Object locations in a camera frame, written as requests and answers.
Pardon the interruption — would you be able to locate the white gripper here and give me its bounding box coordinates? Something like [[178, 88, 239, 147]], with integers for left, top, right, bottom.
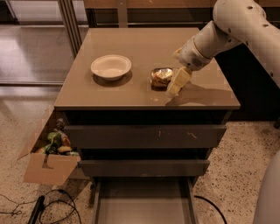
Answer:
[[166, 37, 213, 97]]

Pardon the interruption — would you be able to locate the white paper bowl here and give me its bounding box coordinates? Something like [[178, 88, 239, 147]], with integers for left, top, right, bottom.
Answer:
[[91, 54, 132, 81]]

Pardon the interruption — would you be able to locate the metal shelf rack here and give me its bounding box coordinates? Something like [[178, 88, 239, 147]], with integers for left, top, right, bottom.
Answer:
[[56, 0, 280, 56]]

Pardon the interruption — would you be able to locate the grey top drawer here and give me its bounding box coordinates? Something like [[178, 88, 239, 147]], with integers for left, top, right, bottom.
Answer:
[[65, 124, 227, 149]]

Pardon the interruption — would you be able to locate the black cable right floor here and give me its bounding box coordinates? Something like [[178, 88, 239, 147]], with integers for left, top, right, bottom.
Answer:
[[193, 195, 228, 224]]

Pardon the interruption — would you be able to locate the grey open bottom drawer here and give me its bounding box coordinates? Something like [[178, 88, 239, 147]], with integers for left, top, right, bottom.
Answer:
[[91, 178, 199, 224]]

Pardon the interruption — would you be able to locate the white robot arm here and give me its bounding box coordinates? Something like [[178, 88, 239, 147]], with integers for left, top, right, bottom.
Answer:
[[166, 0, 280, 224]]

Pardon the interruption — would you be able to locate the green snack bag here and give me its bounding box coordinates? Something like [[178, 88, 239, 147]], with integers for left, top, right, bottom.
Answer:
[[45, 132, 61, 154]]

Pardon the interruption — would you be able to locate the grey drawer cabinet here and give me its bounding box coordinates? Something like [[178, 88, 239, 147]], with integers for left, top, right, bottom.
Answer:
[[53, 27, 241, 187]]

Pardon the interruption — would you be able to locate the black bar on floor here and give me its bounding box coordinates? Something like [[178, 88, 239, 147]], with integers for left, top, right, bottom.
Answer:
[[27, 196, 45, 224]]

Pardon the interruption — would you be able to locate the grey middle drawer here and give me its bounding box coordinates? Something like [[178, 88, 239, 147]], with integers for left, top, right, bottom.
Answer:
[[80, 159, 210, 177]]

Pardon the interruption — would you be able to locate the brown cardboard box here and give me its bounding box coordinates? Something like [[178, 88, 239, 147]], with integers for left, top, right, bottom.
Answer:
[[18, 106, 81, 186]]

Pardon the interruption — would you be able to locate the black cable on floor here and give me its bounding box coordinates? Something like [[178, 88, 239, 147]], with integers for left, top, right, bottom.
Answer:
[[0, 189, 82, 224]]

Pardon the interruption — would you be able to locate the yellow snack item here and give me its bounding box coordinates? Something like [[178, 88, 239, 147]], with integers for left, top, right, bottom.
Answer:
[[58, 145, 72, 154]]

